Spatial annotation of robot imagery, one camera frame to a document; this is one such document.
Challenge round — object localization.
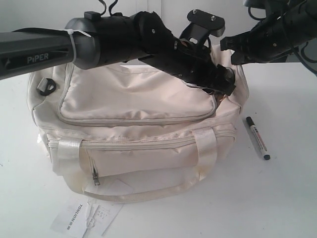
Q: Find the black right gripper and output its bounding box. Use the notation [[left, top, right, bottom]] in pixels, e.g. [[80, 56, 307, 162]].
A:
[[220, 9, 317, 65]]

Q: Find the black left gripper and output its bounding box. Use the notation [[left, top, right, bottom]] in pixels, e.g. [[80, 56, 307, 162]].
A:
[[135, 12, 235, 96]]

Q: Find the cream fabric duffel bag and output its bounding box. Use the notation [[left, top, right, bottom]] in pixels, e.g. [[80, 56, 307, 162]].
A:
[[27, 45, 249, 203]]

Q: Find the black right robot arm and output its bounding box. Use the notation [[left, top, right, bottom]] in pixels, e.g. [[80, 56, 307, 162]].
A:
[[220, 0, 317, 65]]

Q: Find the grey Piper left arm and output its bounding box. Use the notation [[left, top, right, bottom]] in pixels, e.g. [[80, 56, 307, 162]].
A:
[[0, 10, 235, 95]]

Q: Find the black and white marker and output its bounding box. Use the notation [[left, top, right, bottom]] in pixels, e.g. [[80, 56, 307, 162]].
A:
[[246, 117, 270, 161]]

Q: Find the small grey paper tag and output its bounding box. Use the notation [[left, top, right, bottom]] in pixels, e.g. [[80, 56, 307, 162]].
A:
[[86, 200, 124, 236]]

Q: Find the white Tonlion paper tag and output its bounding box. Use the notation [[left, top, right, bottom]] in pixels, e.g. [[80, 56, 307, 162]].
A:
[[51, 199, 89, 236]]

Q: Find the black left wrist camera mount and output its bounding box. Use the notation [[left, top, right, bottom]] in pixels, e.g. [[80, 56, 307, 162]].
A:
[[179, 9, 225, 47]]

